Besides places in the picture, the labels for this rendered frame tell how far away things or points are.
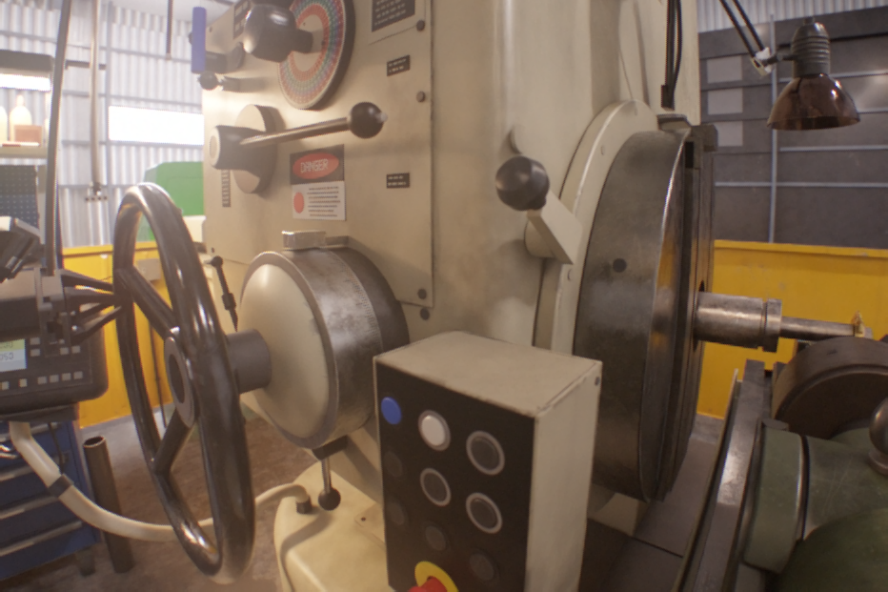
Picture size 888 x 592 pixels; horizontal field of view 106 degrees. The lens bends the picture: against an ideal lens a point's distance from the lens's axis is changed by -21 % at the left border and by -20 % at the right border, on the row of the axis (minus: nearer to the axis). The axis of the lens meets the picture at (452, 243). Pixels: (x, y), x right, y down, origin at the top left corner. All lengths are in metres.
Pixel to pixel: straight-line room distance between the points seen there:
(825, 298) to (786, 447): 2.41
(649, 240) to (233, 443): 0.40
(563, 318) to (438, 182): 0.18
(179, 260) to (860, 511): 0.47
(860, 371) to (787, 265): 2.19
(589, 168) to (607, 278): 0.12
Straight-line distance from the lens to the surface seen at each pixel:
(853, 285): 2.79
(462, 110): 0.40
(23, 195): 2.33
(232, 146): 0.69
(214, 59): 0.91
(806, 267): 2.75
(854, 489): 0.38
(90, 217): 13.59
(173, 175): 4.43
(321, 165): 0.57
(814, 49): 0.90
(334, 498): 0.68
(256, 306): 0.48
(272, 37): 0.55
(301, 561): 1.24
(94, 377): 1.06
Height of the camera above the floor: 1.46
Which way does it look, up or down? 6 degrees down
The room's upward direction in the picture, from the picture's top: straight up
